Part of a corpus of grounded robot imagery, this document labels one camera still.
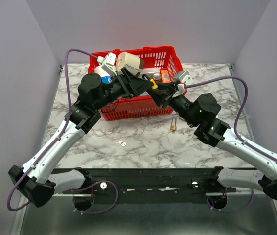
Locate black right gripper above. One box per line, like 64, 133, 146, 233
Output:
147, 81, 199, 127

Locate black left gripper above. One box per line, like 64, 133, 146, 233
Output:
94, 67, 154, 111

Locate yellow padlock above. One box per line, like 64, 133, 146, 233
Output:
142, 74, 158, 89

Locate small silver keys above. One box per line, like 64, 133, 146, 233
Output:
117, 141, 126, 146

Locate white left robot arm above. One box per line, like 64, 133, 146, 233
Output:
8, 69, 155, 208

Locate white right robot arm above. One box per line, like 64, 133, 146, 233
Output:
148, 83, 277, 200

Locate orange box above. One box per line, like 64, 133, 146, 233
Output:
160, 69, 172, 83

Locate jar with metal lid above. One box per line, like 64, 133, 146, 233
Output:
152, 73, 162, 82

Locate beige paper roll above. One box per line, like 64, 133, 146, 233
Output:
115, 52, 145, 76

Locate red plastic shopping basket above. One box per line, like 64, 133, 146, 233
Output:
88, 46, 182, 121

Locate white blue paper roll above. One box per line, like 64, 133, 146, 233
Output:
94, 65, 112, 84

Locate small brass padlock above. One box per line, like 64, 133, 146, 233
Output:
170, 117, 177, 131

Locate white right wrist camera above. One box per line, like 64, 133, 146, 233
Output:
173, 70, 193, 97

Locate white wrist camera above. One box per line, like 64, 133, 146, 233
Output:
97, 52, 117, 77
173, 70, 193, 97

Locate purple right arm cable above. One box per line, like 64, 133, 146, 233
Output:
184, 75, 277, 171

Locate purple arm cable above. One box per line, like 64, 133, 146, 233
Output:
6, 48, 99, 212
184, 75, 277, 171

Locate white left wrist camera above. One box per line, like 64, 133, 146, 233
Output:
97, 52, 117, 77

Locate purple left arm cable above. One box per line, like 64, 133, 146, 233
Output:
6, 48, 99, 212

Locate black mounting base rail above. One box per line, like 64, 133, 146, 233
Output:
47, 167, 254, 205

